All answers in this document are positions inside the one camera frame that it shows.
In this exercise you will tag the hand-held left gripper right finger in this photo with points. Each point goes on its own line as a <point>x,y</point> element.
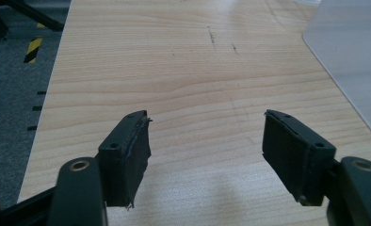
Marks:
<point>295,157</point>

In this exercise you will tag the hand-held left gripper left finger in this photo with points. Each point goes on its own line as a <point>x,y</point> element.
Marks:
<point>124,163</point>

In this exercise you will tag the grey plastic mat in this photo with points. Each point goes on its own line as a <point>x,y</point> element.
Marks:
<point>351,53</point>

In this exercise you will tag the yellow black hazard tape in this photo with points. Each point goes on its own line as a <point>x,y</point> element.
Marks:
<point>33,49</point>

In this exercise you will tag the black metal stand leg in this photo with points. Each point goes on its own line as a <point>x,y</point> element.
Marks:
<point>29,14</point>

